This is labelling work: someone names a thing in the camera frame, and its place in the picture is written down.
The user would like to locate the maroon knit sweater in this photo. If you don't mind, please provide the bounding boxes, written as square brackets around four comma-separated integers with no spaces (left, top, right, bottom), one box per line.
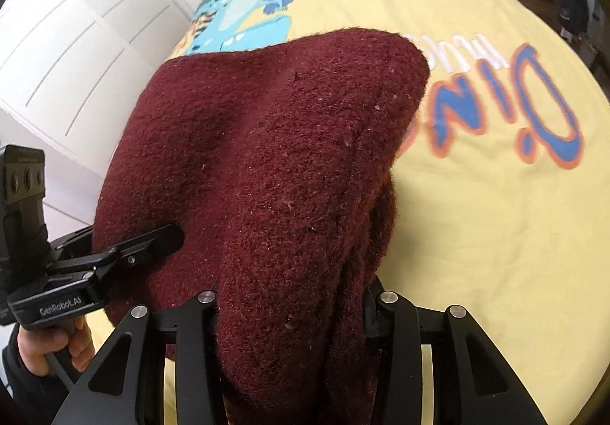
[91,27,432,425]

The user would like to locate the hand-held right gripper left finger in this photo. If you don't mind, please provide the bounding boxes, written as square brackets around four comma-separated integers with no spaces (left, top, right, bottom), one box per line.
[50,290,226,425]

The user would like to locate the yellow printed blanket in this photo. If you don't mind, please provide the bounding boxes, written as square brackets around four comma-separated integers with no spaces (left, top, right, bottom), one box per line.
[86,0,610,425]

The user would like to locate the white panelled wardrobe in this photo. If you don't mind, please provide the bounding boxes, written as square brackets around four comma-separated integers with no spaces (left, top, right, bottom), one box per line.
[0,0,198,178]

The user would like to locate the person's left hand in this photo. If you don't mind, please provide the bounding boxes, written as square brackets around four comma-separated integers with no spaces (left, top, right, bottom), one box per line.
[18,317,95,375]

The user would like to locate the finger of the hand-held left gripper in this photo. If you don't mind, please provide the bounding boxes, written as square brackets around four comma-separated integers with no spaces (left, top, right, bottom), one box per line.
[48,225,97,260]
[93,224,185,269]

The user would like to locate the dark hanging clothes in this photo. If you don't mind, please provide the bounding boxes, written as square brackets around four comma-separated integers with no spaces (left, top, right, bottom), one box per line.
[557,0,602,40]

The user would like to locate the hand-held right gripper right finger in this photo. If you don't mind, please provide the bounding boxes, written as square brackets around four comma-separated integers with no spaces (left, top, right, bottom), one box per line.
[362,277,549,425]

